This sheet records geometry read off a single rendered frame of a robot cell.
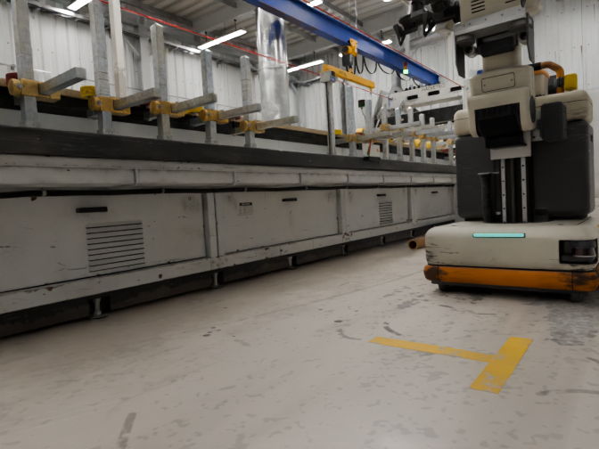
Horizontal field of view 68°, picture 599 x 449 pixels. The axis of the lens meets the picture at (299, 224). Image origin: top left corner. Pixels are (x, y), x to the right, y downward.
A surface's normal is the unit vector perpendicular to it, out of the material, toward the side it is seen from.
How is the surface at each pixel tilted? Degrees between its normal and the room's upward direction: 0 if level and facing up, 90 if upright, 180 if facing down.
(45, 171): 90
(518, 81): 98
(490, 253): 90
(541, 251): 90
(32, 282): 90
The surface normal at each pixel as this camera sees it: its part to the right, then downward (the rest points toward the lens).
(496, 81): -0.61, 0.22
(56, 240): 0.79, -0.02
